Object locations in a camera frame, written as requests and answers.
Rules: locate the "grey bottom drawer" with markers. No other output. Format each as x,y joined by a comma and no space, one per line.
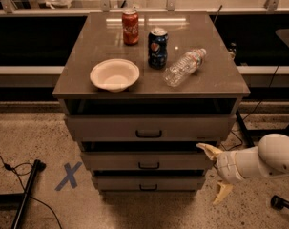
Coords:
148,184

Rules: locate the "black caster leg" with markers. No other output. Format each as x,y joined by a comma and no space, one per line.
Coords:
279,203

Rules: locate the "black stand leg left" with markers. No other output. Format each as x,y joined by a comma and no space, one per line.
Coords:
19,201

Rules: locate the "blue tape cross mark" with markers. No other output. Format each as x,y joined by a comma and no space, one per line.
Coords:
69,177

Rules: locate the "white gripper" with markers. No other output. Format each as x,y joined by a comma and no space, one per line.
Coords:
227,166

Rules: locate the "grey drawer cabinet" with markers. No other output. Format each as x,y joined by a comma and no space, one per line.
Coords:
215,89

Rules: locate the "grey middle drawer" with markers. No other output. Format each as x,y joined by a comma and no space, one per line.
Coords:
145,161

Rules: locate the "red cola can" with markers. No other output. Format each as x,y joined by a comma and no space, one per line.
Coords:
130,26

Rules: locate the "white paper bowl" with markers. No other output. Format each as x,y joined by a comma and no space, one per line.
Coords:
114,75

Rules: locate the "black stand leg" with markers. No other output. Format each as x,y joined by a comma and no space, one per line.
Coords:
251,135
19,201

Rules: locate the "blue pepsi can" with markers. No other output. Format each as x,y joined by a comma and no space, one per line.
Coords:
157,48

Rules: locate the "grey drawer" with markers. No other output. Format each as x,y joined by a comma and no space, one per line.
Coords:
126,128
145,161
148,184

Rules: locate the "grey top drawer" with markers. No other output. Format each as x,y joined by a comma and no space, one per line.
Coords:
126,128

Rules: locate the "black stand leg right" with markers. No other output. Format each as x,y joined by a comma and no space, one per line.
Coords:
251,135

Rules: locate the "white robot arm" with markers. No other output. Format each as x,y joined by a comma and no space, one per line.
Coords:
269,159

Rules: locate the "clear plastic water bottle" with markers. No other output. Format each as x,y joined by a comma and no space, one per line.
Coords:
186,64

